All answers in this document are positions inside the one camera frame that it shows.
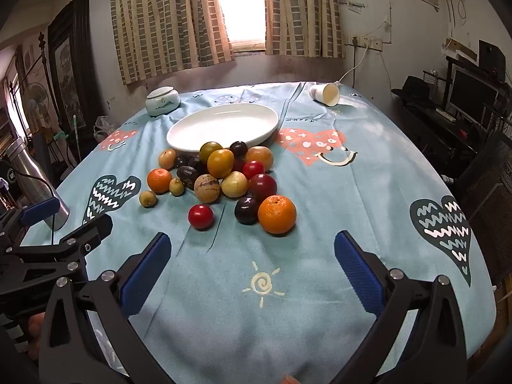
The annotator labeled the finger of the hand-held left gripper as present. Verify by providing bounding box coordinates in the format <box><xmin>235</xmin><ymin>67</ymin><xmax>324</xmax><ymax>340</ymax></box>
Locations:
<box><xmin>0</xmin><ymin>197</ymin><xmax>61</xmax><ymax>244</ymax></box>
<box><xmin>0</xmin><ymin>213</ymin><xmax>113</xmax><ymax>305</ymax></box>

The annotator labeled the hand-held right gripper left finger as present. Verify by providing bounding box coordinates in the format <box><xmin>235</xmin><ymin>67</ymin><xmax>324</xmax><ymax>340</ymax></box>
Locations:
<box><xmin>39</xmin><ymin>232</ymin><xmax>172</xmax><ymax>384</ymax></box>

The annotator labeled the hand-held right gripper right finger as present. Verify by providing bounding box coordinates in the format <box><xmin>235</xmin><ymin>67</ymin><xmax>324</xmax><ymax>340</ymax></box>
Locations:
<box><xmin>334</xmin><ymin>231</ymin><xmax>468</xmax><ymax>384</ymax></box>

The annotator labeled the red cherry tomato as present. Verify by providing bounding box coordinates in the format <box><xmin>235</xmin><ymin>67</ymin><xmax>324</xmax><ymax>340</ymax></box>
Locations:
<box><xmin>188</xmin><ymin>204</ymin><xmax>214</xmax><ymax>231</ymax></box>
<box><xmin>242</xmin><ymin>160</ymin><xmax>265</xmax><ymax>180</ymax></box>

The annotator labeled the orange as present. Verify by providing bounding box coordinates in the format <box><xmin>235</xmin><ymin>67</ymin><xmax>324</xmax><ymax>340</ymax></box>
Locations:
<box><xmin>147</xmin><ymin>168</ymin><xmax>173</xmax><ymax>195</ymax></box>
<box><xmin>258</xmin><ymin>195</ymin><xmax>297</xmax><ymax>235</ymax></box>

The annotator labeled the pale yellow plum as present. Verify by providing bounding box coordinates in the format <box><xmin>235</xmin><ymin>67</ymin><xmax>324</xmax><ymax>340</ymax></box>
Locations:
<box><xmin>221</xmin><ymin>171</ymin><xmax>249</xmax><ymax>198</ymax></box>

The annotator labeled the yellow green mango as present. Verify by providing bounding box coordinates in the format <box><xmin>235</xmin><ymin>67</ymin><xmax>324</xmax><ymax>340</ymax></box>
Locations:
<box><xmin>199</xmin><ymin>141</ymin><xmax>224</xmax><ymax>164</ymax></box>

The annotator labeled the tan apple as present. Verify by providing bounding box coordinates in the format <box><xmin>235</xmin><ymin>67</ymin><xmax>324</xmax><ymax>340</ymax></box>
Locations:
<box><xmin>245</xmin><ymin>146</ymin><xmax>274</xmax><ymax>171</ymax></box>

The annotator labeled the white oval plate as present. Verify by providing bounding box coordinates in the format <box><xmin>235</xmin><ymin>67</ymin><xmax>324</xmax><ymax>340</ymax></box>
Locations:
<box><xmin>166</xmin><ymin>103</ymin><xmax>279</xmax><ymax>153</ymax></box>

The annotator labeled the person's left hand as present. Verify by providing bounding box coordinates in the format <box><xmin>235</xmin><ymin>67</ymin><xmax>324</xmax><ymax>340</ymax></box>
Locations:
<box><xmin>27</xmin><ymin>312</ymin><xmax>45</xmax><ymax>363</ymax></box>

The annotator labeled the clear plastic bag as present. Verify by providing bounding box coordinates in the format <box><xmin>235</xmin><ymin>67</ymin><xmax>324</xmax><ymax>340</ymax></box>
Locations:
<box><xmin>94</xmin><ymin>116</ymin><xmax>110</xmax><ymax>142</ymax></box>

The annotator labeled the small tan pear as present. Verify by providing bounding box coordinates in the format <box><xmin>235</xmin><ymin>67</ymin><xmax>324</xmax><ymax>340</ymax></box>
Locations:
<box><xmin>158</xmin><ymin>149</ymin><xmax>177</xmax><ymax>170</ymax></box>

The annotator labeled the striped pepino melon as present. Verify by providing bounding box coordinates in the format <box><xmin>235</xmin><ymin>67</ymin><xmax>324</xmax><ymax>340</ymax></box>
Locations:
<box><xmin>194</xmin><ymin>174</ymin><xmax>221</xmax><ymax>204</ymax></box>

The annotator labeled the standing fan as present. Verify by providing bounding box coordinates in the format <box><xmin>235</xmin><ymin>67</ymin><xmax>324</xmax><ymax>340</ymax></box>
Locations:
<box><xmin>22</xmin><ymin>82</ymin><xmax>51</xmax><ymax>132</ymax></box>

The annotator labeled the yellow orange mango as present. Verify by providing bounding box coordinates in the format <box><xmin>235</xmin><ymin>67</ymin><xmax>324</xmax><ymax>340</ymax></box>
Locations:
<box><xmin>207</xmin><ymin>149</ymin><xmax>235</xmax><ymax>178</ymax></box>

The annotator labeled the white ceramic lidded jar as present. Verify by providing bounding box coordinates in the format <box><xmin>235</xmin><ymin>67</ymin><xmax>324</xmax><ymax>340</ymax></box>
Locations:
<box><xmin>145</xmin><ymin>87</ymin><xmax>180</xmax><ymax>116</ymax></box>

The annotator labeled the dark framed picture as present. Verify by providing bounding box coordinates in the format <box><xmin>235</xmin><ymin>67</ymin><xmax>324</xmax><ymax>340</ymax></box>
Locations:
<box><xmin>47</xmin><ymin>0</ymin><xmax>108</xmax><ymax>129</ymax></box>

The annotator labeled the black mesh chair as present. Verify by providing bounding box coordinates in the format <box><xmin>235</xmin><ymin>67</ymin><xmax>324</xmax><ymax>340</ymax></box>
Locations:
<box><xmin>456</xmin><ymin>128</ymin><xmax>512</xmax><ymax>289</ymax></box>

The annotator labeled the black desk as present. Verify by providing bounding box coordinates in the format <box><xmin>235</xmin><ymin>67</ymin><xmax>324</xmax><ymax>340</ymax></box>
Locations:
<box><xmin>394</xmin><ymin>96</ymin><xmax>481</xmax><ymax>169</ymax></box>

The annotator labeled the white paper cup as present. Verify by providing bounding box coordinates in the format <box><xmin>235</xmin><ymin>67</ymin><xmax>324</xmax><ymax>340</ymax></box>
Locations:
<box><xmin>309</xmin><ymin>82</ymin><xmax>341</xmax><ymax>106</ymax></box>

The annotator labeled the black hat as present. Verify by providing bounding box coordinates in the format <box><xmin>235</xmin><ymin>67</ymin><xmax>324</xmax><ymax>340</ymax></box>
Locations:
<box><xmin>391</xmin><ymin>75</ymin><xmax>433</xmax><ymax>102</ymax></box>

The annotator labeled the black computer monitor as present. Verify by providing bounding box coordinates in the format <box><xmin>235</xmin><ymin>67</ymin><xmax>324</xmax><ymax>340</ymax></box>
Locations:
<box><xmin>447</xmin><ymin>66</ymin><xmax>499</xmax><ymax>123</ymax></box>

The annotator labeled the checked beige curtain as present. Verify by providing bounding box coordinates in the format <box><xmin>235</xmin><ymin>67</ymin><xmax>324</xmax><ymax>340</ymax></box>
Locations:
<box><xmin>262</xmin><ymin>0</ymin><xmax>345</xmax><ymax>59</ymax></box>
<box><xmin>110</xmin><ymin>0</ymin><xmax>235</xmax><ymax>85</ymax></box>

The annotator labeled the black speaker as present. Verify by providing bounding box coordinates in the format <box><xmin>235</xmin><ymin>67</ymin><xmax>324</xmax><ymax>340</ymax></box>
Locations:
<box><xmin>478</xmin><ymin>40</ymin><xmax>507</xmax><ymax>81</ymax></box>

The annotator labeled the bright window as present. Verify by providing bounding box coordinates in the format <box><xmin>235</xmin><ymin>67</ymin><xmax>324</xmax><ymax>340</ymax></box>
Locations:
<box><xmin>211</xmin><ymin>0</ymin><xmax>267</xmax><ymax>51</ymax></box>

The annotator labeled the silver metal duct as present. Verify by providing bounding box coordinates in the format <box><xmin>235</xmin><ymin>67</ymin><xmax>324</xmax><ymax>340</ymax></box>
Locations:
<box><xmin>8</xmin><ymin>138</ymin><xmax>70</xmax><ymax>230</ymax></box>

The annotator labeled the white power cable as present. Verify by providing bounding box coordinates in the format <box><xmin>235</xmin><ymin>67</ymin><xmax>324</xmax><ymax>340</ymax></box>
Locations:
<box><xmin>338</xmin><ymin>44</ymin><xmax>366</xmax><ymax>86</ymax></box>

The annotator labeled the white wall socket strip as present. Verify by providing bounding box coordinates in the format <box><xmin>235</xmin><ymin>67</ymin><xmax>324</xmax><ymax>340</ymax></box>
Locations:
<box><xmin>347</xmin><ymin>35</ymin><xmax>385</xmax><ymax>51</ymax></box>

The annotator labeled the wooden wall shelf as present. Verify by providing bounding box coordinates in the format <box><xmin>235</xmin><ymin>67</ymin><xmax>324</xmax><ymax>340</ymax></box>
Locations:
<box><xmin>446</xmin><ymin>38</ymin><xmax>478</xmax><ymax>60</ymax></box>

